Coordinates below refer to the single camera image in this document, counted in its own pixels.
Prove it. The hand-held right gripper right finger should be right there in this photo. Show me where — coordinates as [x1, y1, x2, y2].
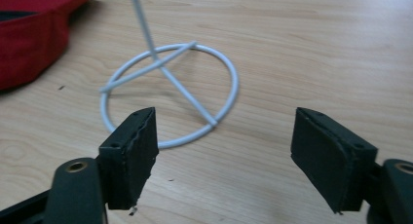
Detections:
[290, 107, 413, 224]

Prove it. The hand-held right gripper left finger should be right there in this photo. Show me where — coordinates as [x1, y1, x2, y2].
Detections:
[44, 106, 160, 224]

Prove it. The white wire hat stand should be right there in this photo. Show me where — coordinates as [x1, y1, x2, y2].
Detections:
[98, 0, 240, 150]

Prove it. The red cap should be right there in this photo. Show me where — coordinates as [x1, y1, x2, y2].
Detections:
[0, 0, 99, 92]

